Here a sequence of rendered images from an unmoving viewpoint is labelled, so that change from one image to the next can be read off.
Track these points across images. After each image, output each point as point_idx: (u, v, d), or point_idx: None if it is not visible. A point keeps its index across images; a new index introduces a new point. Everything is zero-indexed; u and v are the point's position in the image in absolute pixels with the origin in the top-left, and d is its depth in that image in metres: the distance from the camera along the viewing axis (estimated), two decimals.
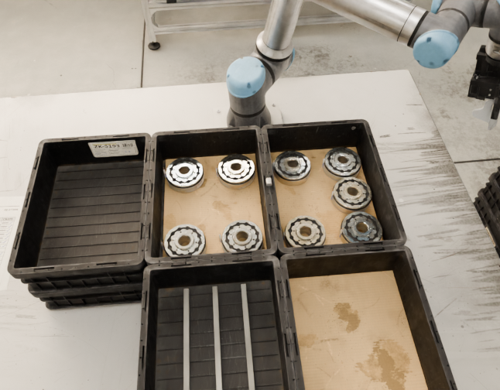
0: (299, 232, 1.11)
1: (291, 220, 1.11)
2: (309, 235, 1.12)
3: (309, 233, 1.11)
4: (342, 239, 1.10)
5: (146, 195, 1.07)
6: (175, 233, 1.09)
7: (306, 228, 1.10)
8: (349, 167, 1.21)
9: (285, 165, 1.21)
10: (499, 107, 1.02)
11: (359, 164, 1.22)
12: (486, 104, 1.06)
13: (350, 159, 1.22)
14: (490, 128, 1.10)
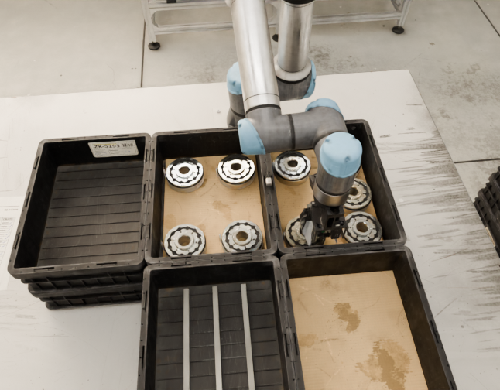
0: (299, 232, 1.11)
1: (291, 220, 1.11)
2: None
3: None
4: (342, 239, 1.10)
5: (146, 195, 1.07)
6: (175, 233, 1.09)
7: None
8: None
9: (285, 165, 1.21)
10: None
11: (359, 164, 1.22)
12: None
13: None
14: None
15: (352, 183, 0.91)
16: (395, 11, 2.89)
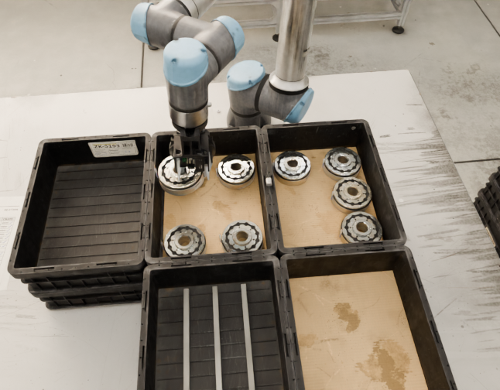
0: (176, 171, 1.03)
1: (167, 157, 1.04)
2: None
3: None
4: (342, 239, 1.10)
5: (146, 195, 1.07)
6: (175, 233, 1.09)
7: None
8: (349, 167, 1.21)
9: (285, 165, 1.21)
10: (214, 145, 0.96)
11: (359, 164, 1.22)
12: None
13: (350, 159, 1.22)
14: None
15: (210, 104, 0.84)
16: (395, 11, 2.89)
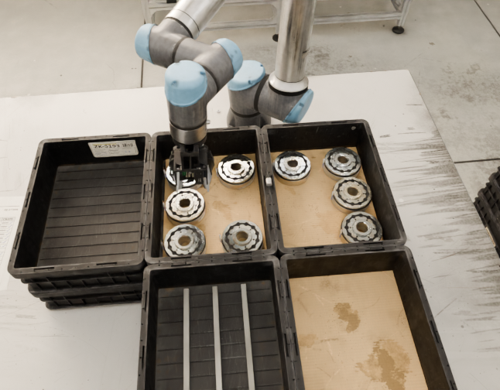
0: (181, 204, 1.16)
1: (174, 192, 1.16)
2: None
3: None
4: (342, 239, 1.10)
5: (146, 195, 1.07)
6: (175, 233, 1.09)
7: (186, 200, 1.15)
8: (349, 167, 1.21)
9: (285, 165, 1.21)
10: (214, 158, 1.01)
11: (359, 164, 1.22)
12: None
13: (350, 159, 1.22)
14: None
15: (210, 121, 0.88)
16: (395, 11, 2.89)
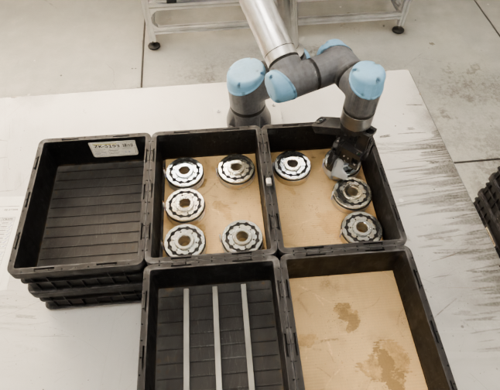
0: (181, 204, 1.16)
1: (174, 192, 1.16)
2: None
3: None
4: (342, 239, 1.10)
5: (146, 195, 1.07)
6: (175, 233, 1.09)
7: (186, 200, 1.15)
8: (349, 167, 1.21)
9: (285, 165, 1.21)
10: None
11: (359, 164, 1.22)
12: None
13: None
14: (343, 163, 1.24)
15: None
16: (395, 11, 2.89)
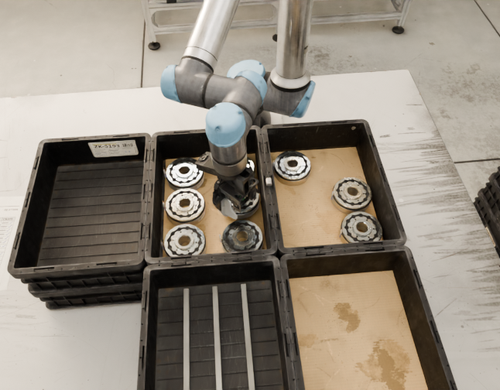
0: (181, 204, 1.16)
1: (174, 192, 1.16)
2: None
3: None
4: (342, 239, 1.10)
5: (146, 195, 1.07)
6: (175, 233, 1.09)
7: (186, 200, 1.15)
8: (245, 203, 1.12)
9: (285, 165, 1.21)
10: None
11: (256, 200, 1.12)
12: None
13: None
14: None
15: None
16: (395, 11, 2.89)
